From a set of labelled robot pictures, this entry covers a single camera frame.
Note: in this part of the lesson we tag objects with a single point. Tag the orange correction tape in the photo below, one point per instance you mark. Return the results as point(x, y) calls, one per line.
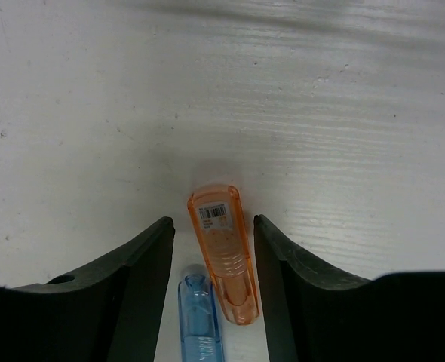
point(218, 220)

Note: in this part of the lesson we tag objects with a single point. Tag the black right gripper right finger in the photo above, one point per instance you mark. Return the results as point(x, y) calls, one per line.
point(310, 306)

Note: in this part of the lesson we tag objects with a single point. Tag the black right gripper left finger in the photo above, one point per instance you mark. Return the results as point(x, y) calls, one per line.
point(107, 310)

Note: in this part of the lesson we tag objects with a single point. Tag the blue correction tape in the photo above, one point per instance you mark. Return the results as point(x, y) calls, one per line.
point(200, 337)

